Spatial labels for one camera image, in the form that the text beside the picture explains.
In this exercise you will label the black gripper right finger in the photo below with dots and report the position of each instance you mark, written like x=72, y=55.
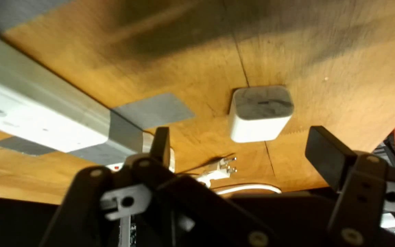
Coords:
x=329, y=155

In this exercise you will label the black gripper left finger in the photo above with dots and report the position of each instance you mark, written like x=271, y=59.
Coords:
x=159, y=145

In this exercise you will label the white charger head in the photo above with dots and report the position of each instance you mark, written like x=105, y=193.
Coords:
x=256, y=127

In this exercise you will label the white power strip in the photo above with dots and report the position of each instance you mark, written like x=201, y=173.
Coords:
x=46, y=114

